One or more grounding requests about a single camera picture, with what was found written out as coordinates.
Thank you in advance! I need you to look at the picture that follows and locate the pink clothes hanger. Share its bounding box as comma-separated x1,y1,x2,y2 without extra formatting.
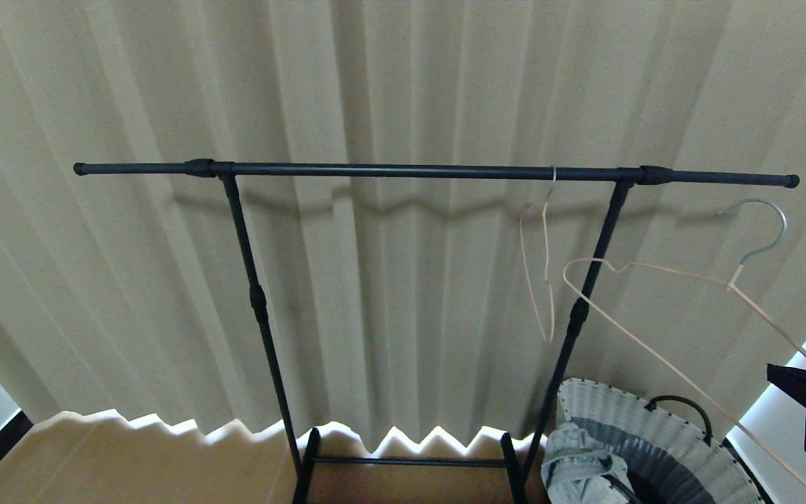
519,167,558,344
562,199,806,504

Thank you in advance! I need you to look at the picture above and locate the white laundry basket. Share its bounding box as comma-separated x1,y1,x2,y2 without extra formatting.
557,378,768,504

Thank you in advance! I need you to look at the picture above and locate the black clothes rack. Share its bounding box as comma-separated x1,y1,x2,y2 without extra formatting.
73,158,800,504

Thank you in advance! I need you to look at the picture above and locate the pale grey garment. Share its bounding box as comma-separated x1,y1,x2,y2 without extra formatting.
542,421,631,504

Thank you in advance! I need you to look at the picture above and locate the beige curtain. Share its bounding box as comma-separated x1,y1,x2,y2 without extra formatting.
0,0,806,456

